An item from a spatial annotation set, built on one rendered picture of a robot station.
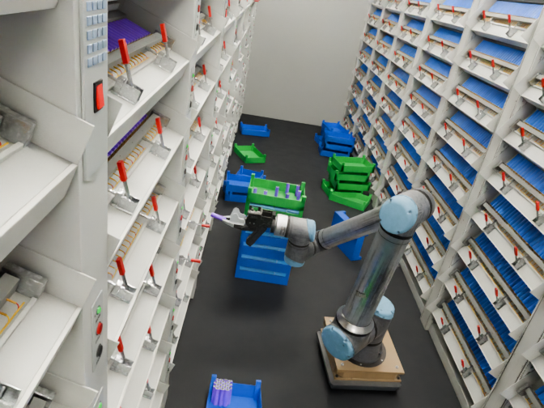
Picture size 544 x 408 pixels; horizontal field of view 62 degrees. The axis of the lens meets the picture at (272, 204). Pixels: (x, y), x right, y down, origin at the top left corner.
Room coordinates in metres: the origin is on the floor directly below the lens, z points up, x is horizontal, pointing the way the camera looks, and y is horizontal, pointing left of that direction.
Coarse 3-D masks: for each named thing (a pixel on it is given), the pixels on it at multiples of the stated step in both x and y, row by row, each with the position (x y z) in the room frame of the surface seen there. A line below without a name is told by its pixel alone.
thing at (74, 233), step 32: (64, 0) 0.44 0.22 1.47; (0, 32) 0.43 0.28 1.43; (32, 32) 0.44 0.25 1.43; (64, 32) 0.44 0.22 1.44; (0, 64) 0.43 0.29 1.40; (32, 64) 0.44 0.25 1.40; (64, 64) 0.44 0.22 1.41; (64, 96) 0.44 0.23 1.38; (96, 192) 0.49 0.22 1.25; (64, 224) 0.44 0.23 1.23; (96, 224) 0.49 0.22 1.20; (64, 256) 0.44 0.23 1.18; (96, 256) 0.49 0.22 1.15; (96, 288) 0.49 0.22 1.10; (64, 352) 0.44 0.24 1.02; (96, 384) 0.48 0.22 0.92
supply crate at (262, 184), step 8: (256, 184) 2.28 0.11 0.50; (264, 184) 2.28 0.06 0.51; (272, 184) 2.28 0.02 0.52; (280, 184) 2.28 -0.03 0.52; (304, 184) 2.27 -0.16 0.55; (248, 192) 2.08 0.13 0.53; (272, 192) 2.25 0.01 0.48; (280, 192) 2.27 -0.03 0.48; (288, 192) 2.28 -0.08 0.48; (304, 192) 2.21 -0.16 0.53; (248, 200) 2.08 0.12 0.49; (256, 200) 2.08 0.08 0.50; (264, 200) 2.09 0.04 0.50; (272, 200) 2.09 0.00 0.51; (280, 200) 2.09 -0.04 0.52; (288, 200) 2.09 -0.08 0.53; (296, 200) 2.09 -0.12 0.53; (304, 200) 2.09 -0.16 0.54; (288, 208) 2.09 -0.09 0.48; (296, 208) 2.09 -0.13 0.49
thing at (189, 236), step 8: (200, 200) 1.83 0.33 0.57; (200, 208) 1.83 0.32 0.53; (192, 216) 1.74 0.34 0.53; (192, 232) 1.62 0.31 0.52; (184, 240) 1.53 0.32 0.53; (192, 240) 1.56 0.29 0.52; (184, 248) 1.49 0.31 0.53; (184, 256) 1.44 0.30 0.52; (184, 264) 1.39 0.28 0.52; (176, 288) 1.23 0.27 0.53
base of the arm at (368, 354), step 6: (366, 348) 1.48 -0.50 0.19; (372, 348) 1.49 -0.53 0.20; (378, 348) 1.51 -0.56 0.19; (360, 354) 1.48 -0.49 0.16; (366, 354) 1.48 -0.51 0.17; (372, 354) 1.49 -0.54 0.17; (378, 354) 1.52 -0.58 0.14; (360, 360) 1.47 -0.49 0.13; (366, 360) 1.47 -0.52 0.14; (372, 360) 1.48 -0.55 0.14
